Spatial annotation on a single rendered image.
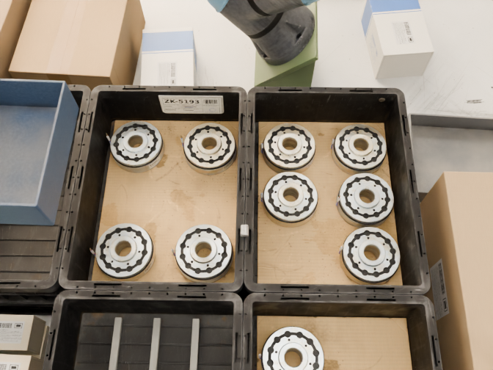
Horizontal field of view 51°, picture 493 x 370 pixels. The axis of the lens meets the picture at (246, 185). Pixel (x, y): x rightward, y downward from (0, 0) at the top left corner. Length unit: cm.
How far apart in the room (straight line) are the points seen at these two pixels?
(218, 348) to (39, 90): 51
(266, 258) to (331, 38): 67
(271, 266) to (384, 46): 61
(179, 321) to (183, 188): 26
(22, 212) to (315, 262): 51
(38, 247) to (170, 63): 51
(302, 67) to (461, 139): 41
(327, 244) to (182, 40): 61
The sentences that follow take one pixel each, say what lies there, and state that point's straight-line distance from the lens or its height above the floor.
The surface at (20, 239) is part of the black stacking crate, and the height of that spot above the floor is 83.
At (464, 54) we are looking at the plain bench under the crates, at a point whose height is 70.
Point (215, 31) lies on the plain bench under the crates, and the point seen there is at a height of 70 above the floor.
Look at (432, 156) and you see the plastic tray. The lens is 126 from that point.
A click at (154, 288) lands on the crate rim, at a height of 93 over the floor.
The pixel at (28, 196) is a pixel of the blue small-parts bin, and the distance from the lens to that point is 81.
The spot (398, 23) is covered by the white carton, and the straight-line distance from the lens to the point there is 135.
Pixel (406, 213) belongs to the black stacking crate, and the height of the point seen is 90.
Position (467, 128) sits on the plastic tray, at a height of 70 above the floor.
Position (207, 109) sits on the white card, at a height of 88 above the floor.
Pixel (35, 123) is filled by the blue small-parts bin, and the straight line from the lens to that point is 87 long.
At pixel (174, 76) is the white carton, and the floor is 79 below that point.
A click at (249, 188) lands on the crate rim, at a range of 90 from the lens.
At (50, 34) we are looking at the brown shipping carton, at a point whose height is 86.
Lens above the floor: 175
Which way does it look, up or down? 64 degrees down
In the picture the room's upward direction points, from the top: 1 degrees counter-clockwise
